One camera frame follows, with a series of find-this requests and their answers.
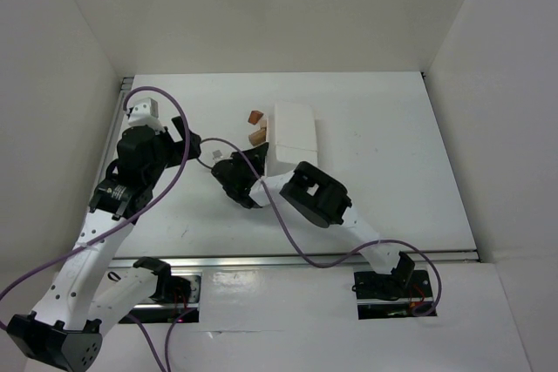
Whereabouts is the short rectangular wood block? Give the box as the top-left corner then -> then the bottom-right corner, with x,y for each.
248,127 -> 267,147

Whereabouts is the brown triangular wood block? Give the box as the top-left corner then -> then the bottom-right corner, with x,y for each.
248,110 -> 264,125

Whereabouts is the white plastic bin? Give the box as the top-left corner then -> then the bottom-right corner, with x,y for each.
265,101 -> 318,176

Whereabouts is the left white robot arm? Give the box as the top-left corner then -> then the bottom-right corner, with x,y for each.
7,117 -> 201,371

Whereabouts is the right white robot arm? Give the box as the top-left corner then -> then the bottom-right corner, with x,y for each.
211,142 -> 415,300

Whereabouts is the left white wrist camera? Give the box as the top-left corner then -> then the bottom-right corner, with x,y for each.
127,98 -> 160,130

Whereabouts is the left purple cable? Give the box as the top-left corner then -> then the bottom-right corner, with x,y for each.
0,86 -> 191,372

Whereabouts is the aluminium left rail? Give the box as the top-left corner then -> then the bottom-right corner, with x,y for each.
100,76 -> 134,173

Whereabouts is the aluminium rail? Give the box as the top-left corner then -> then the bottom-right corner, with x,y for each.
109,251 -> 480,270
100,76 -> 134,173

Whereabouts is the aluminium front rail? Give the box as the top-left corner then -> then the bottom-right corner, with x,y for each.
109,251 -> 480,270

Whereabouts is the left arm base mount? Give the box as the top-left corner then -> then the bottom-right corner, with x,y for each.
129,274 -> 201,324

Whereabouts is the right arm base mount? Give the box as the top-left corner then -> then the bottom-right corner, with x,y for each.
351,269 -> 434,320

